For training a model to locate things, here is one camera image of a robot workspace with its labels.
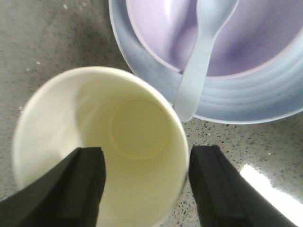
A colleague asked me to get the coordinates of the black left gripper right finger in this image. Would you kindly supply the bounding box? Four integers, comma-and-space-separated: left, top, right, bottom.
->
188, 145, 295, 227

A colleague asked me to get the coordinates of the purple plastic bowl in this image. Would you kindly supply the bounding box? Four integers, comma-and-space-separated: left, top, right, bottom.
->
126, 0, 303, 79

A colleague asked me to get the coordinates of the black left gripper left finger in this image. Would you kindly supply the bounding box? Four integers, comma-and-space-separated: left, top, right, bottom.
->
0, 147, 106, 227

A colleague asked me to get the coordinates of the light blue plastic plate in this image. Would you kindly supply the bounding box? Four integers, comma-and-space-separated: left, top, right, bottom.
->
108, 0, 303, 124

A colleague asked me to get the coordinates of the light blue plastic spoon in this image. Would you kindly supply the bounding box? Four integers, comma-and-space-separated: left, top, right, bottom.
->
173, 0, 239, 122

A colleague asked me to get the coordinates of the brown white paper cup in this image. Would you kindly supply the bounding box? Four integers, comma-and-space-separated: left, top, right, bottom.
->
12, 67, 189, 227

